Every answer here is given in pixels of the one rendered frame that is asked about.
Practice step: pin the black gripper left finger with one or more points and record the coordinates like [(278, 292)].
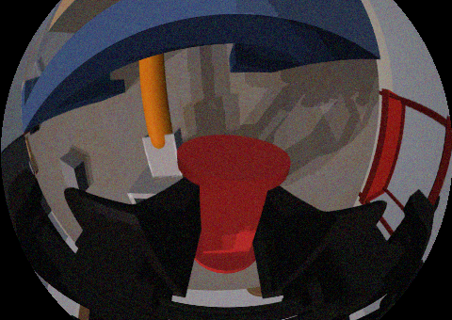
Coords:
[(164, 228)]

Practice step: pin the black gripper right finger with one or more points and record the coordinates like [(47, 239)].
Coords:
[(291, 234)]

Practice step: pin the wooden-handled black mallet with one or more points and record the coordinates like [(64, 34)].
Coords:
[(33, 130)]

